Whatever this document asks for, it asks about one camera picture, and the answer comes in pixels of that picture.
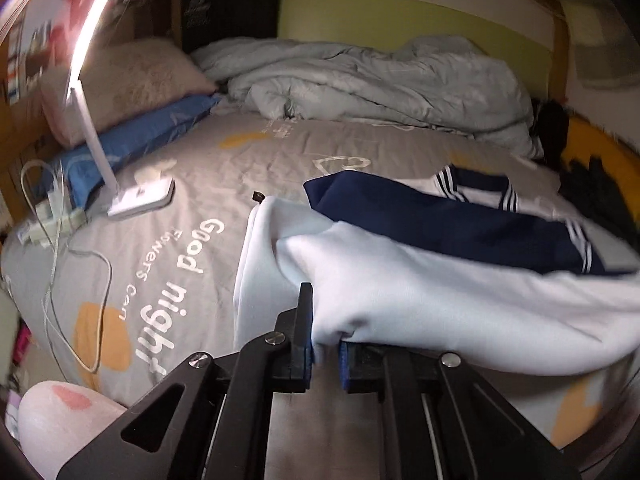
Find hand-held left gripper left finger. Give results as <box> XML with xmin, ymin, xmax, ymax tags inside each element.
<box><xmin>55</xmin><ymin>282</ymin><xmax>316</xmax><ymax>480</ymax></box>

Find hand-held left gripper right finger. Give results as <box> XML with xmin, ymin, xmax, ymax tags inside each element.
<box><xmin>337</xmin><ymin>340</ymin><xmax>583</xmax><ymax>480</ymax></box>

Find white navy-striped jacket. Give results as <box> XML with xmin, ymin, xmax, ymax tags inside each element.
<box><xmin>232</xmin><ymin>165</ymin><xmax>640</xmax><ymax>378</ymax></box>

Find grey printed bed sheet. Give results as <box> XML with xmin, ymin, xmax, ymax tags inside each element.
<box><xmin>0</xmin><ymin>110</ymin><xmax>640</xmax><ymax>456</ymax></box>

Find white desk lamp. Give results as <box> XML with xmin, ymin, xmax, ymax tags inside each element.
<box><xmin>62</xmin><ymin>0</ymin><xmax>176</xmax><ymax>220</ymax></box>

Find blue pillow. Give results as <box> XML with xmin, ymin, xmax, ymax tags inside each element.
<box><xmin>47</xmin><ymin>94</ymin><xmax>223</xmax><ymax>207</ymax></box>

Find grey duvet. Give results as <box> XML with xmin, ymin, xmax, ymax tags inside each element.
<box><xmin>192</xmin><ymin>35</ymin><xmax>543</xmax><ymax>161</ymax></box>

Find white power strip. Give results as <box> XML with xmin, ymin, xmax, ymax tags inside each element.
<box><xmin>17</xmin><ymin>194</ymin><xmax>89</xmax><ymax>247</ymax></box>

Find dark grey jeans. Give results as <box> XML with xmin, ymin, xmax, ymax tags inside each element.
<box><xmin>559</xmin><ymin>156</ymin><xmax>640</xmax><ymax>248</ymax></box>

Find pink fluffy pillow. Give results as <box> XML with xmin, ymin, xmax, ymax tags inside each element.
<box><xmin>40</xmin><ymin>37</ymin><xmax>217</xmax><ymax>148</ymax></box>

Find black garment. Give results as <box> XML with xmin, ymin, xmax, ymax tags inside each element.
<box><xmin>531</xmin><ymin>99</ymin><xmax>572</xmax><ymax>162</ymax></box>

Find black bag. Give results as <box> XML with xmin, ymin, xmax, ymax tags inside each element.
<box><xmin>180</xmin><ymin>0</ymin><xmax>282</xmax><ymax>54</ymax></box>

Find white cable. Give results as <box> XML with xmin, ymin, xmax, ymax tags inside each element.
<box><xmin>19</xmin><ymin>159</ymin><xmax>114</xmax><ymax>374</ymax></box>

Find wall poster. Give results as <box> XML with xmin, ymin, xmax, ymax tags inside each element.
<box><xmin>4</xmin><ymin>19</ymin><xmax>57</xmax><ymax>107</ymax></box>

